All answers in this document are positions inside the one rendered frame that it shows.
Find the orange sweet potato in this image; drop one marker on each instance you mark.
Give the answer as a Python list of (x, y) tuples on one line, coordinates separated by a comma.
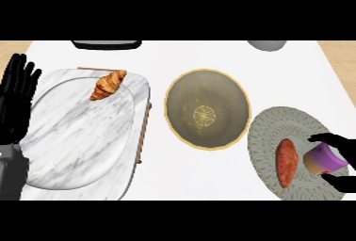
[(287, 162)]

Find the grey round object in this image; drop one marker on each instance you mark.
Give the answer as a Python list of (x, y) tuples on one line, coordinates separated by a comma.
[(266, 44)]

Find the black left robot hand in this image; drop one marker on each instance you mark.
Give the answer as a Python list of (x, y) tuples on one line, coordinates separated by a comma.
[(13, 103)]

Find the round grey patterned placemat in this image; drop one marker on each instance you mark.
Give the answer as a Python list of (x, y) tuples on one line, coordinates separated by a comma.
[(278, 125)]

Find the golden croissant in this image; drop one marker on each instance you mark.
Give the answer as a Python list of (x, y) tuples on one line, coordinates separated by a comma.
[(106, 85)]

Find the black appliance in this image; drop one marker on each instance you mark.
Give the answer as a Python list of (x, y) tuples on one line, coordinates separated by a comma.
[(106, 44)]

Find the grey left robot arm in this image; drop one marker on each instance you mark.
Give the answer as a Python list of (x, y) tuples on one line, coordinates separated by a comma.
[(10, 172)]

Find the grey bowl with gold rim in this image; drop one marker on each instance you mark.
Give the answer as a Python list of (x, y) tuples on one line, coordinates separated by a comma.
[(207, 109)]

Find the white marble plate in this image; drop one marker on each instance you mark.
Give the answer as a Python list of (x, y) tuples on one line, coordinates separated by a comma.
[(78, 135)]

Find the purple can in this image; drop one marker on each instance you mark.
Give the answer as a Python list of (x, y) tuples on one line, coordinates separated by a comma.
[(327, 158)]

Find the white marble tray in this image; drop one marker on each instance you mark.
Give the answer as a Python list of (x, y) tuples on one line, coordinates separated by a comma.
[(136, 94)]

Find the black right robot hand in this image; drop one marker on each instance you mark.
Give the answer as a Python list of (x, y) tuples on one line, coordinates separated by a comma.
[(343, 147)]

